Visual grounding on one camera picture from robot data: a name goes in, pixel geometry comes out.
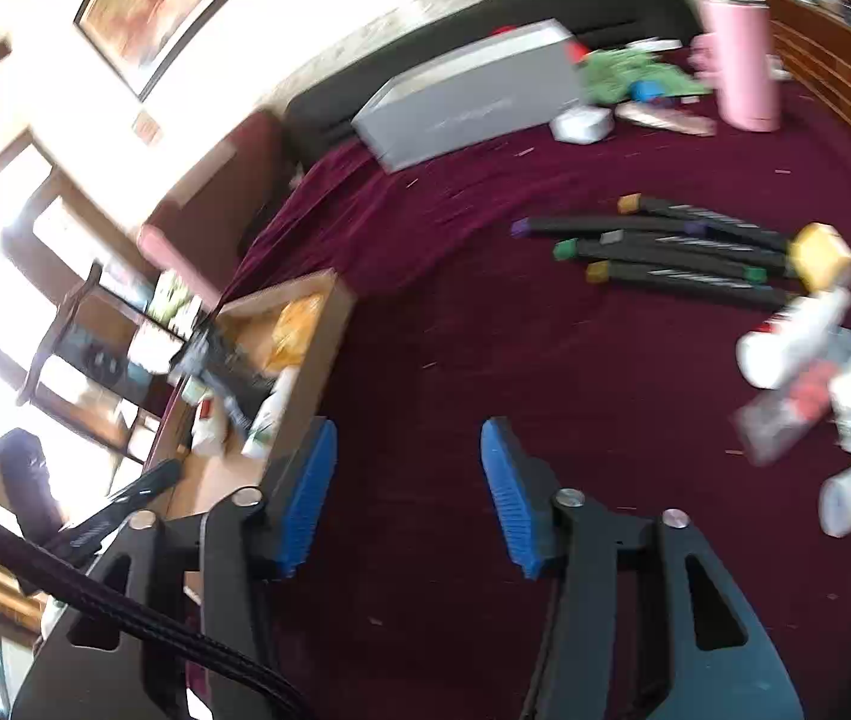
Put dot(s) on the white cream tube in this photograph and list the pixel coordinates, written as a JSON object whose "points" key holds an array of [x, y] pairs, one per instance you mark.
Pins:
{"points": [[665, 118]]}

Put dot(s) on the pink insulated bottle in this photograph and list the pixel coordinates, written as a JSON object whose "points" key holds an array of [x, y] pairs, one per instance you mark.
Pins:
{"points": [[747, 67]]}

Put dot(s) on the long grey cardboard box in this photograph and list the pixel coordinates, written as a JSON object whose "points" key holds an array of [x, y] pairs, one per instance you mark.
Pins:
{"points": [[470, 97]]}

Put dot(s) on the purple cap black marker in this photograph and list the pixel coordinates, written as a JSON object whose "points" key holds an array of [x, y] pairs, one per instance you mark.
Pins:
{"points": [[582, 226]]}

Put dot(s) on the olive cap black marker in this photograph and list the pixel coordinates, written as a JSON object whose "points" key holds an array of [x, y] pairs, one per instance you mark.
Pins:
{"points": [[695, 283]]}

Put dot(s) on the grey cap black marker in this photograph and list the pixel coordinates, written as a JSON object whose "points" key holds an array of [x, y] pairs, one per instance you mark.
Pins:
{"points": [[695, 246]]}

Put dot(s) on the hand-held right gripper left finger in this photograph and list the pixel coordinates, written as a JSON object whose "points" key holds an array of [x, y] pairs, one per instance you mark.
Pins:
{"points": [[309, 495]]}

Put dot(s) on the pink brown chair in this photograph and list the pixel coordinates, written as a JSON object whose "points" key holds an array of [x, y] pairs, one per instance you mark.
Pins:
{"points": [[208, 187]]}

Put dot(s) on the green cloth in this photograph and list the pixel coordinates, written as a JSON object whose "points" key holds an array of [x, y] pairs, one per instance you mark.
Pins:
{"points": [[620, 71]]}

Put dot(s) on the dark object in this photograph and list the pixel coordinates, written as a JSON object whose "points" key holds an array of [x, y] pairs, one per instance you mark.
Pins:
{"points": [[223, 371]]}

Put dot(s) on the black shelf rack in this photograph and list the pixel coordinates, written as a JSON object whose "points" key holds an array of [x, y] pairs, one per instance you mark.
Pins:
{"points": [[65, 322]]}

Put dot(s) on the white bottle red label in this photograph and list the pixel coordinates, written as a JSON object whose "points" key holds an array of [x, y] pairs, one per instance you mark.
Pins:
{"points": [[785, 341]]}

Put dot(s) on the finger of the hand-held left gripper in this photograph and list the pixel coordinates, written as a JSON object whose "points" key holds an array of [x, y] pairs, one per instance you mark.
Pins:
{"points": [[121, 502], [24, 476]]}

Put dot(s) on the black sofa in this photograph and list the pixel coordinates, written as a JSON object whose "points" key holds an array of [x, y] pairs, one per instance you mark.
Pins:
{"points": [[320, 120]]}

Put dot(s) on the small white bottle red cap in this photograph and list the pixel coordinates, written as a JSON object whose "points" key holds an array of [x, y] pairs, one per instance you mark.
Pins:
{"points": [[209, 431]]}

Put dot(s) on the yellow cap black marker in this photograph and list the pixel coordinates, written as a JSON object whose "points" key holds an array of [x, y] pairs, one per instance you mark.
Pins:
{"points": [[702, 219]]}

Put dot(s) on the yellow packet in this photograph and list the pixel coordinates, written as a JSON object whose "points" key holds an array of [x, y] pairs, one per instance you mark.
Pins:
{"points": [[294, 330]]}

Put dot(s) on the pale yellow round jar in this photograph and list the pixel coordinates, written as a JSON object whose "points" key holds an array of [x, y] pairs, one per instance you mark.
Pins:
{"points": [[822, 259]]}

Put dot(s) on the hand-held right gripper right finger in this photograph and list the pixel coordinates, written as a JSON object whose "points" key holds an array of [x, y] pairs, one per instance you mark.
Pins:
{"points": [[508, 495]]}

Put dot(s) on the white plug charger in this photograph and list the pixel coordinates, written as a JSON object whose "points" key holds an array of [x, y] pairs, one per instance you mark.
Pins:
{"points": [[581, 124]]}

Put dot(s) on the white bottle green label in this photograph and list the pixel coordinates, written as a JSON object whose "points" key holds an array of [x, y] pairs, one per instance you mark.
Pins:
{"points": [[269, 412]]}

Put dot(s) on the green cap black marker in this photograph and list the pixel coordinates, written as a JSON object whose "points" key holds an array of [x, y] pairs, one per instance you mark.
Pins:
{"points": [[657, 261]]}

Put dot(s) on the wooden brick pattern cabinet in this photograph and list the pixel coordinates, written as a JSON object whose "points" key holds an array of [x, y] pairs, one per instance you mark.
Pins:
{"points": [[845, 82]]}

